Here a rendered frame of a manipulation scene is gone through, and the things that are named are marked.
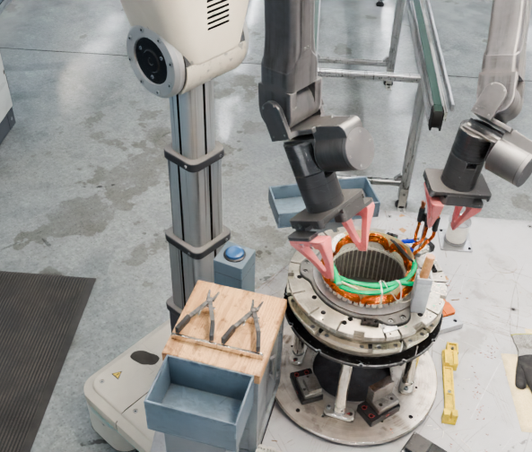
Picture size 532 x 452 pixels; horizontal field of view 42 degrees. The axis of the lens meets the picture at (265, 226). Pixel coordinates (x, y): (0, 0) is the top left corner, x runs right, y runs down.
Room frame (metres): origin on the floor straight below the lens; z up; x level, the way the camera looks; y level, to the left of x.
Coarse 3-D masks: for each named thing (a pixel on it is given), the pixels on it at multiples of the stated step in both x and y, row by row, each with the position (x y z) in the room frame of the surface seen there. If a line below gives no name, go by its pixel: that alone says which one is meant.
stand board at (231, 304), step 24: (216, 288) 0.99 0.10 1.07; (216, 312) 0.93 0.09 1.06; (240, 312) 0.93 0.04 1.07; (264, 312) 0.93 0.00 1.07; (192, 336) 0.86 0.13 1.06; (216, 336) 0.87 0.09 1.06; (240, 336) 0.87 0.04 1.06; (264, 336) 0.87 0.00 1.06; (192, 360) 0.81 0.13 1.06; (216, 360) 0.81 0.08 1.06; (240, 360) 0.81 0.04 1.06; (264, 360) 0.81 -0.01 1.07
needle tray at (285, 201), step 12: (348, 180) 1.38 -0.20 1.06; (360, 180) 1.39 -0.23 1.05; (276, 192) 1.34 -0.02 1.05; (288, 192) 1.35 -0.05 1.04; (300, 192) 1.36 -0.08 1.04; (372, 192) 1.34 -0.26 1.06; (276, 204) 1.27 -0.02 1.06; (288, 204) 1.32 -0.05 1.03; (300, 204) 1.32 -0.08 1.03; (276, 216) 1.25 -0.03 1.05; (288, 216) 1.24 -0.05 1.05; (360, 216) 1.28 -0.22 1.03; (372, 216) 1.29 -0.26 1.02; (336, 228) 1.29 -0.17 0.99
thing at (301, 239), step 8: (304, 224) 0.76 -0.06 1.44; (296, 232) 0.76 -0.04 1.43; (304, 232) 0.75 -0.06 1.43; (312, 232) 0.74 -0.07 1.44; (296, 240) 0.74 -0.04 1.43; (304, 240) 0.73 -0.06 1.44; (312, 240) 0.73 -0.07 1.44; (320, 240) 0.72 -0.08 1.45; (328, 240) 0.72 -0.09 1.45; (296, 248) 0.74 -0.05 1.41; (304, 248) 0.74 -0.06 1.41; (320, 248) 0.71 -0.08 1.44; (328, 248) 0.72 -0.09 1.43; (312, 256) 0.74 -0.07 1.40; (328, 256) 0.72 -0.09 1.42; (320, 264) 0.73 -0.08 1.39; (328, 264) 0.72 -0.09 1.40; (320, 272) 0.73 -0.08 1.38; (328, 272) 0.72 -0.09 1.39
